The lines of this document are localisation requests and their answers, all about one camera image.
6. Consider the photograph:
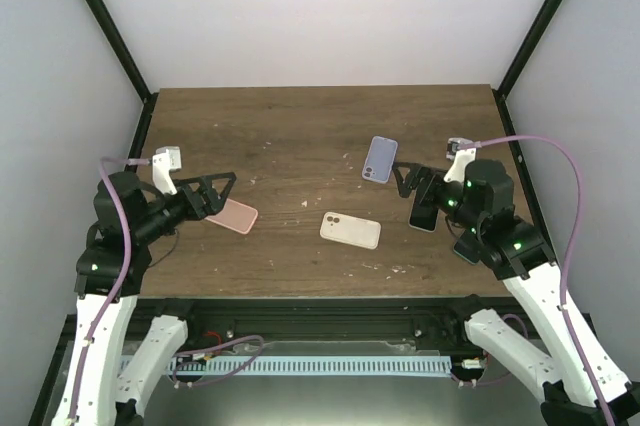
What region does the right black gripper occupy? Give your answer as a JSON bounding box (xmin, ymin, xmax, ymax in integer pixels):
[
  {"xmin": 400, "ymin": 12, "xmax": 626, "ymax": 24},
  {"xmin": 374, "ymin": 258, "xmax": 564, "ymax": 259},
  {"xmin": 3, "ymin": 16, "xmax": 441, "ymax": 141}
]
[{"xmin": 393, "ymin": 161, "xmax": 483, "ymax": 234}]

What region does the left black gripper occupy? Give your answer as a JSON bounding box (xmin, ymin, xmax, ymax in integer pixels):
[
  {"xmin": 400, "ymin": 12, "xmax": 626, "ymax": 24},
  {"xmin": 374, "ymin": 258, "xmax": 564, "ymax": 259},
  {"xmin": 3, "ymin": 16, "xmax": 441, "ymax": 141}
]
[{"xmin": 136, "ymin": 173, "xmax": 238, "ymax": 243}]

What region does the purple phone case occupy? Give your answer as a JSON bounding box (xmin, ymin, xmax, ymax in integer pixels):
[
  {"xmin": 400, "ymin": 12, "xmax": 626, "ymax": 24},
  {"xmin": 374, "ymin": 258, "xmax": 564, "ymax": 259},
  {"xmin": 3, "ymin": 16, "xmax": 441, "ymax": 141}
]
[{"xmin": 362, "ymin": 136, "xmax": 398, "ymax": 184}]

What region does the black phone silver edge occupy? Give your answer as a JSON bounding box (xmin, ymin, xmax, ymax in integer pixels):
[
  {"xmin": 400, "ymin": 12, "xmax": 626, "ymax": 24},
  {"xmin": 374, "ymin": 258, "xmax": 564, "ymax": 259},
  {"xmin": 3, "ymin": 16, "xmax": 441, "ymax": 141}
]
[{"xmin": 408, "ymin": 198, "xmax": 439, "ymax": 233}]

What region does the beige phone case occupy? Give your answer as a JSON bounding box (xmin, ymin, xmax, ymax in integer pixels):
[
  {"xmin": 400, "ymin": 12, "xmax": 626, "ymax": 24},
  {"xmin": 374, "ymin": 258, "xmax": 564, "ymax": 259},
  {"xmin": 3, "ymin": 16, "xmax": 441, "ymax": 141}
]
[{"xmin": 319, "ymin": 212, "xmax": 381, "ymax": 250}]

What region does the black phone green edge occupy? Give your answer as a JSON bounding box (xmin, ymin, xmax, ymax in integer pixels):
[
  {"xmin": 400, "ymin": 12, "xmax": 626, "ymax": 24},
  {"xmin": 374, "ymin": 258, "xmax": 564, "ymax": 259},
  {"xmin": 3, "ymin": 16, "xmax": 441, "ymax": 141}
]
[{"xmin": 453, "ymin": 239, "xmax": 479, "ymax": 265}]

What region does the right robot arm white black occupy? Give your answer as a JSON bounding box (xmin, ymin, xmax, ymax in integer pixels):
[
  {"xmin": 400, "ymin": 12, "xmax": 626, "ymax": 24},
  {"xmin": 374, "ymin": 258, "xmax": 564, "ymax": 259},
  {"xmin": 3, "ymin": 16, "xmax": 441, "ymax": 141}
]
[{"xmin": 392, "ymin": 159, "xmax": 639, "ymax": 425}]

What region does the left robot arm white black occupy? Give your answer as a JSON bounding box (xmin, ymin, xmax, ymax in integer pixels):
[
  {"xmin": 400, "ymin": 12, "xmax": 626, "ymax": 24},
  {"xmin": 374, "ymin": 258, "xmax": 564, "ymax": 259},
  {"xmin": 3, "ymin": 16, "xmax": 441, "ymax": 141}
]
[{"xmin": 52, "ymin": 171, "xmax": 236, "ymax": 425}]

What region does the pink phone case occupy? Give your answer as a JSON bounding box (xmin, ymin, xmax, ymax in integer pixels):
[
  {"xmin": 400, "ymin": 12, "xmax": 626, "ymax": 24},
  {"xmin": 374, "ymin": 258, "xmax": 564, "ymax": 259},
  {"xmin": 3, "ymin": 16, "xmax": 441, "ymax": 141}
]
[{"xmin": 206, "ymin": 199, "xmax": 258, "ymax": 235}]

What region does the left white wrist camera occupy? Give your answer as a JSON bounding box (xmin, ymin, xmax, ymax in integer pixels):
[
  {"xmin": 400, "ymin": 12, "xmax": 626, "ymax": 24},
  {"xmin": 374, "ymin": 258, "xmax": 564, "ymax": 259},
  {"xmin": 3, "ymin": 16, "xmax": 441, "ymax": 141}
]
[{"xmin": 151, "ymin": 146, "xmax": 182, "ymax": 195}]

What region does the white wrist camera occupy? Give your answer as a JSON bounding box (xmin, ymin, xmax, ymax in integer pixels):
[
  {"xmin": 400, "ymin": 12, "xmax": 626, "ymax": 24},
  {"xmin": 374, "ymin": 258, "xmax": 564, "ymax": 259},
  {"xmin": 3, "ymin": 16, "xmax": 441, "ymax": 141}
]
[
  {"xmin": 151, "ymin": 146, "xmax": 182, "ymax": 195},
  {"xmin": 444, "ymin": 137, "xmax": 477, "ymax": 183}
]

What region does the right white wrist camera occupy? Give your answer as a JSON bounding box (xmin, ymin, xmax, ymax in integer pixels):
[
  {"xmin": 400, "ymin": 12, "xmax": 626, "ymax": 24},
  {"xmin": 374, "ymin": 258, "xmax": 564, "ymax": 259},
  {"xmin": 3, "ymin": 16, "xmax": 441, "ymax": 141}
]
[{"xmin": 444, "ymin": 137, "xmax": 477, "ymax": 183}]

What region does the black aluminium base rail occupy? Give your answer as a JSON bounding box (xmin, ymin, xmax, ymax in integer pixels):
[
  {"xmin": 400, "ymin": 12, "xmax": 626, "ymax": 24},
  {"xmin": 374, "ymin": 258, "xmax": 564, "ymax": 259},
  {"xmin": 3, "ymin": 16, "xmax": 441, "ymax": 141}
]
[{"xmin": 126, "ymin": 297, "xmax": 472, "ymax": 351}]

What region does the light blue slotted cable duct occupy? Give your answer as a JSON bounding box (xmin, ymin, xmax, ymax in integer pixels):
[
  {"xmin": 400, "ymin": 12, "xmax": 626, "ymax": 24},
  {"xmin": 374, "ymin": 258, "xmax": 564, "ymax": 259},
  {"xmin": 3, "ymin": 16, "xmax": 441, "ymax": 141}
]
[{"xmin": 177, "ymin": 356, "xmax": 452, "ymax": 378}]

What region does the right black frame post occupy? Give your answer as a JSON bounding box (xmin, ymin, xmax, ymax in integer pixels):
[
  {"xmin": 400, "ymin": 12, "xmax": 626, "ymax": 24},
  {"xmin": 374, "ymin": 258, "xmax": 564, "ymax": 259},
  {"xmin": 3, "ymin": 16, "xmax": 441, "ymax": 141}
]
[{"xmin": 494, "ymin": 0, "xmax": 596, "ymax": 97}]

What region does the black frame post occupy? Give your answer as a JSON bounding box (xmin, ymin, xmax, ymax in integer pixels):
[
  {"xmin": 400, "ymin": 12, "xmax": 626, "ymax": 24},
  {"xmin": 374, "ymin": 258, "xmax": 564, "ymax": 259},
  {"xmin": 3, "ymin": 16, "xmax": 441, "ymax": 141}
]
[
  {"xmin": 494, "ymin": 0, "xmax": 596, "ymax": 97},
  {"xmin": 53, "ymin": 0, "xmax": 153, "ymax": 105}
]

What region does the left black frame post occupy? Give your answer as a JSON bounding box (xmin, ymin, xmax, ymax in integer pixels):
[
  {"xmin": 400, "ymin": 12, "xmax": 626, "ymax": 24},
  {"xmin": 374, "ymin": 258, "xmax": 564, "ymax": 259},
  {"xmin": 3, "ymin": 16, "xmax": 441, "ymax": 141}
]
[{"xmin": 53, "ymin": 0, "xmax": 153, "ymax": 105}]

